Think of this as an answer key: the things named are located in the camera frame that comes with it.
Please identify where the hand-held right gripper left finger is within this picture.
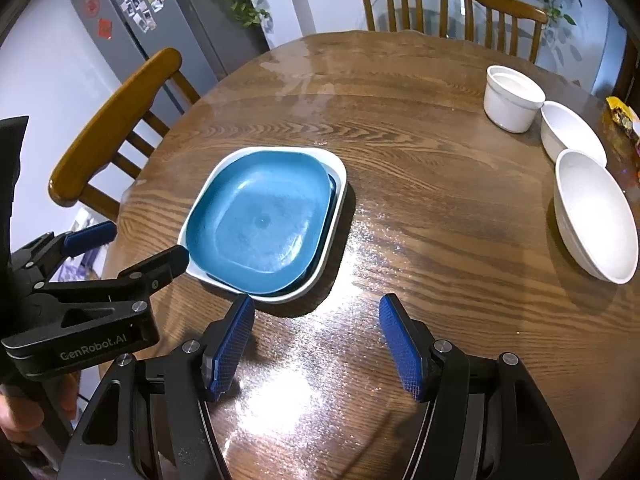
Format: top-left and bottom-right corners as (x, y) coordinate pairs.
(59, 294), (257, 480)

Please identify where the grey refrigerator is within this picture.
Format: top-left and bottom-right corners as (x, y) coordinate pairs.
(68, 0), (271, 116)

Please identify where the white straight-sided bowl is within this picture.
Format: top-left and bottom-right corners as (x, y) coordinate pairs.
(483, 65), (546, 134)

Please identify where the large white bowl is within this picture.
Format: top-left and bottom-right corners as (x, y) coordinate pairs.
(553, 149), (639, 285)

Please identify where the blue square plate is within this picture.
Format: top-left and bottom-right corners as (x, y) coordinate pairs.
(186, 152), (337, 295)

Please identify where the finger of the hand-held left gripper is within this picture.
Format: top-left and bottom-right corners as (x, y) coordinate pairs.
(31, 245), (191, 322)
(10, 220), (119, 287)

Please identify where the yellow snack packet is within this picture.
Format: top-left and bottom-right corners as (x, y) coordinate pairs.
(605, 96), (640, 143)

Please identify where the medium white bowl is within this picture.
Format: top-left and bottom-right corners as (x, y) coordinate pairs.
(540, 101), (608, 170)

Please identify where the person's left hand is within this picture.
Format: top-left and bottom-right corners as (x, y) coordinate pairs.
(0, 375), (81, 433)

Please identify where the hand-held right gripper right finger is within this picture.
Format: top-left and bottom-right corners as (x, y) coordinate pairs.
(378, 294), (581, 480)

